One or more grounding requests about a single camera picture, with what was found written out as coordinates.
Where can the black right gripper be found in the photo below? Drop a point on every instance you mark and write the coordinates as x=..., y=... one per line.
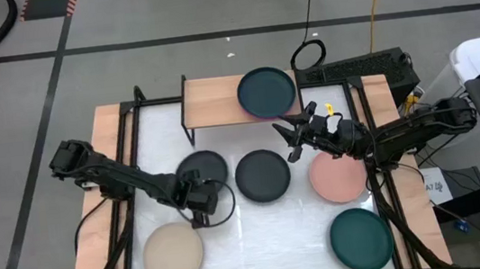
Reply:
x=328, y=135

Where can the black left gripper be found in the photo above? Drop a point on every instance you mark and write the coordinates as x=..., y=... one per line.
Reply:
x=197, y=198

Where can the purple plate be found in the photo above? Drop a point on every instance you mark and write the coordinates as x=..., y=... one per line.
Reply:
x=265, y=118

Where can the dark grey plate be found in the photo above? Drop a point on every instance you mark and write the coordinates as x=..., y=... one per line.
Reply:
x=263, y=176
x=207, y=165

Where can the dark teal plate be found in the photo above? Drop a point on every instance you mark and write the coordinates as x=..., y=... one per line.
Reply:
x=264, y=91

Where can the salmon pink plate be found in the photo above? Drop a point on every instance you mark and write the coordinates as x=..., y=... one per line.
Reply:
x=338, y=182

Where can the dark green plate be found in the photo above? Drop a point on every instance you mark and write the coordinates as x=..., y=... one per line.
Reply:
x=361, y=240

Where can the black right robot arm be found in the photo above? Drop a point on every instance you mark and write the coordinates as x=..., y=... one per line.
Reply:
x=411, y=126

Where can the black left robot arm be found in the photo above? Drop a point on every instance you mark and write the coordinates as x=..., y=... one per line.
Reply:
x=113, y=173

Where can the wooden shelf with black legs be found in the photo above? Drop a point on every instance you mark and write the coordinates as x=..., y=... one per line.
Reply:
x=209, y=102

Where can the yellow tag on gripper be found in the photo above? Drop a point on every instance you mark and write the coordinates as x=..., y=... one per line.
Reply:
x=329, y=109

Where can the beige plate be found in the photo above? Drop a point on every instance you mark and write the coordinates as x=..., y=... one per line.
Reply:
x=173, y=255

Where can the white glossy table sheet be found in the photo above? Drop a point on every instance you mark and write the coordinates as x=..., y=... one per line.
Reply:
x=235, y=252

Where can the yellow plug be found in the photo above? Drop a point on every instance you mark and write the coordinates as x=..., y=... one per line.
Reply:
x=412, y=98

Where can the small blue object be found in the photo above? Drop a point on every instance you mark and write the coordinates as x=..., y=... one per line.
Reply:
x=461, y=226

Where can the dark mat with striped edges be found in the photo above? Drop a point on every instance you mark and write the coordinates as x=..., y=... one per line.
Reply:
x=46, y=5

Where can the black metal table frame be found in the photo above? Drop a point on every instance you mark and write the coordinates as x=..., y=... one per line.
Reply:
x=150, y=102

